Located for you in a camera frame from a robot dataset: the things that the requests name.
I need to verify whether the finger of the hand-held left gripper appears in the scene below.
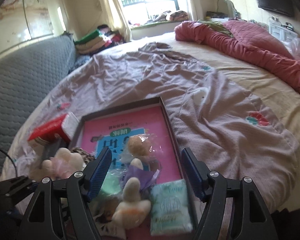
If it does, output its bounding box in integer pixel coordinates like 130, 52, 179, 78
0, 176, 42, 200

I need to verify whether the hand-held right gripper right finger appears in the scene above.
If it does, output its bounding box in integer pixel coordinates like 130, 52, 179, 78
182, 147, 275, 240

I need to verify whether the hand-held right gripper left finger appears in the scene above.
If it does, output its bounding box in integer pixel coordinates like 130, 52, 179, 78
20, 146, 113, 240

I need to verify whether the green pouch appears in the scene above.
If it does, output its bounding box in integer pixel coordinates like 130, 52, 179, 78
99, 170, 125, 198

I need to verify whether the leopard print cloth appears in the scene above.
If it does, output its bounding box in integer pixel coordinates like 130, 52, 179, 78
71, 146, 97, 164

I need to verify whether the cream plush doll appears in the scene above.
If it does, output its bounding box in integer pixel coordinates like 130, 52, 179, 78
29, 147, 87, 180

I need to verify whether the green tissue pack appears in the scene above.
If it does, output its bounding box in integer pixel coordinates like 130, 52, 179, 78
150, 179, 193, 236

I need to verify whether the cream plush rabbit purple bow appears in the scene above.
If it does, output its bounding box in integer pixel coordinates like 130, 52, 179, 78
112, 159, 160, 228

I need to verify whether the pink tray with blue label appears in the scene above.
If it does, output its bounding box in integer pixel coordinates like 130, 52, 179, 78
67, 96, 199, 240

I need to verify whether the pink book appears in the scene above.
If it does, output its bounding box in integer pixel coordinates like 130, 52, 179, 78
81, 105, 184, 188

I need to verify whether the red and white tissue box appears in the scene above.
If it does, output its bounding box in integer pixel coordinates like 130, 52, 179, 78
27, 112, 79, 155

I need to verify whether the bed with lilac sheet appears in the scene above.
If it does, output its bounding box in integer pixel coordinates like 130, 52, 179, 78
0, 31, 300, 215

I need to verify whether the grey quilted headboard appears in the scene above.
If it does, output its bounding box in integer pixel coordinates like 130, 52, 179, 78
0, 34, 77, 165

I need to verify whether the stack of folded clothes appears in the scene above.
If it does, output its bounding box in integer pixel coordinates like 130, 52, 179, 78
74, 24, 125, 55

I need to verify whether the pink quilt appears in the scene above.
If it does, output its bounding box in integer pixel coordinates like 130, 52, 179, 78
174, 20, 300, 95

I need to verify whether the bedding on window sill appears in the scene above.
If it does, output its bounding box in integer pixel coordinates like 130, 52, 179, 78
147, 10, 189, 23

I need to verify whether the cream curtain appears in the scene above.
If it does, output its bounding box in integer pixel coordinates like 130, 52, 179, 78
182, 0, 219, 22
100, 0, 133, 43

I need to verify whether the clear plastic bag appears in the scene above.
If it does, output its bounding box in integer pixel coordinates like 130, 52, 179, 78
286, 36, 300, 60

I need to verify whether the white cabinet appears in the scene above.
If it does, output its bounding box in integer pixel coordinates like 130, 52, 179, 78
269, 17, 297, 43

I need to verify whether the white framed mirror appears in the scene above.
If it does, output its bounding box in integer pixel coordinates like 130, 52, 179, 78
216, 0, 237, 19

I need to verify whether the glossy wall panel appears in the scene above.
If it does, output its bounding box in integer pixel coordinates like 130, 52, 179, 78
0, 0, 68, 60

